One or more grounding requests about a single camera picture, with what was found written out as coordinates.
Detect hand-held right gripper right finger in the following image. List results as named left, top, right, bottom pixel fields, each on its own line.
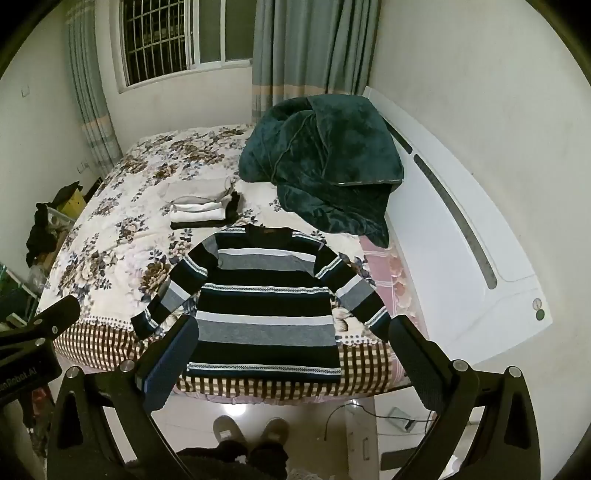
left=388, top=315, right=542, bottom=480

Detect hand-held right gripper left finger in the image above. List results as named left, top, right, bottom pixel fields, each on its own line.
left=46, top=315, right=199, bottom=480

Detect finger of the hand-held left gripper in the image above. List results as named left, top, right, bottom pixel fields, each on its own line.
left=0, top=295, right=82, bottom=352

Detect striped knit sweater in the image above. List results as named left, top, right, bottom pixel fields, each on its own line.
left=130, top=224, right=392, bottom=383

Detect hanging black clothes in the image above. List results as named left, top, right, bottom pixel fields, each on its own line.
left=25, top=202, right=59, bottom=267

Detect green metal rack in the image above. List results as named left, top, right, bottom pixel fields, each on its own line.
left=0, top=262, right=43, bottom=326

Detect white nightstand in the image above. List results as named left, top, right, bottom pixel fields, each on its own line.
left=345, top=384, right=472, bottom=480

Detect pink floral pillow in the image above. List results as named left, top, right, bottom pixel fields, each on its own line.
left=359, top=234, right=431, bottom=344

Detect grey slipper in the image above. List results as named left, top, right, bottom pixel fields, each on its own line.
left=260, top=417, right=291, bottom=452
left=213, top=415, right=248, bottom=446

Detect white plastic basket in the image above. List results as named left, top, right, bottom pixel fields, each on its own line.
left=45, top=208, right=75, bottom=233

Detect yellow box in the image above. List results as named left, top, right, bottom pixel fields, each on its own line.
left=57, top=189, right=89, bottom=223

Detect person's dark pants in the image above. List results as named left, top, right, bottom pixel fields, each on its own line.
left=124, top=438, right=288, bottom=480

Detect black cloth on yellow box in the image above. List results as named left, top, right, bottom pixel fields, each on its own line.
left=52, top=182, right=84, bottom=206

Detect folded black garment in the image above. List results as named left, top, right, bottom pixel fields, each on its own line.
left=169, top=191, right=243, bottom=230

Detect white headboard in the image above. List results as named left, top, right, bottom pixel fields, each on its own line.
left=361, top=85, right=553, bottom=394

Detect folded white garment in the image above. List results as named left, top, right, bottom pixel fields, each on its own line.
left=169, top=194, right=233, bottom=223

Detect bed with floral bedspread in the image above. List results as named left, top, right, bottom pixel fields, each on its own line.
left=36, top=123, right=431, bottom=407

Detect narrow grey-blue curtain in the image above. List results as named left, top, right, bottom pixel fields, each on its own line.
left=65, top=0, right=123, bottom=182

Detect dark green plush blanket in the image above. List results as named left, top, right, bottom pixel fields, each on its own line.
left=238, top=93, right=405, bottom=248

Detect barred window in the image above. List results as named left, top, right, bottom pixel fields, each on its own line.
left=117, top=0, right=257, bottom=89

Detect wide grey-blue curtain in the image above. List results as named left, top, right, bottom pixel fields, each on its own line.
left=249, top=0, right=382, bottom=126

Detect black floor cable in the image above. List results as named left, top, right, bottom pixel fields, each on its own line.
left=322, top=399, right=437, bottom=445

